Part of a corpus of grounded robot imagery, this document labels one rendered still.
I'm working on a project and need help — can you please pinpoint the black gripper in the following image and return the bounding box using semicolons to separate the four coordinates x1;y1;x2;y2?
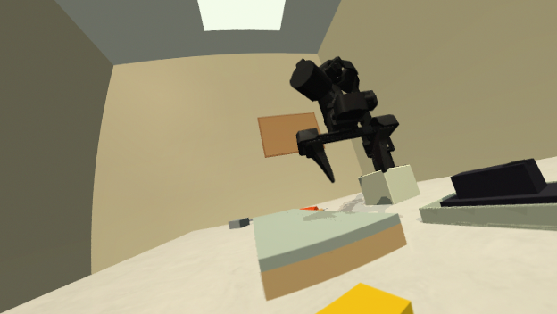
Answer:
296;99;400;183

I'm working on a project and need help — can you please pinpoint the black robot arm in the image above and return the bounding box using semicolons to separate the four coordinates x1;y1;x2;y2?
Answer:
290;56;396;172

